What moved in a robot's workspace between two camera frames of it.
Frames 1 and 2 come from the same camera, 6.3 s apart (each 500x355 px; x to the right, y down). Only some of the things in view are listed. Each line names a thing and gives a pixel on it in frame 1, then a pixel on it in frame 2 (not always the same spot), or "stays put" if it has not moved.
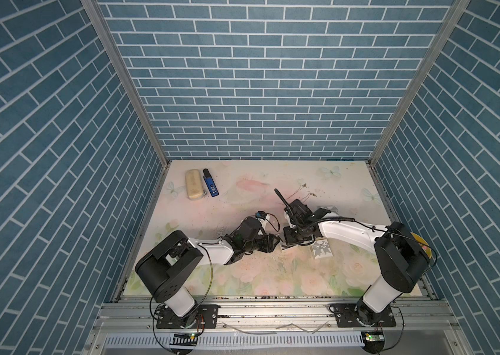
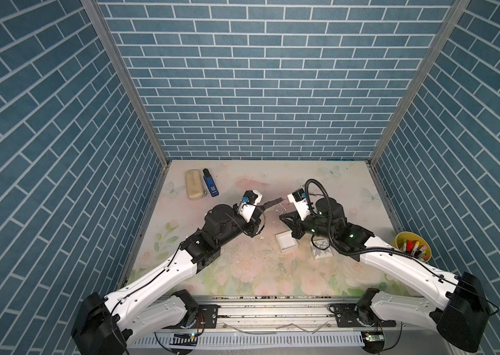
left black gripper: x=268 y=245 to x=254 y=220
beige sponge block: x=194 y=184 stays put
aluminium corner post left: x=98 y=15 stays put
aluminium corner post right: x=455 y=10 stays put
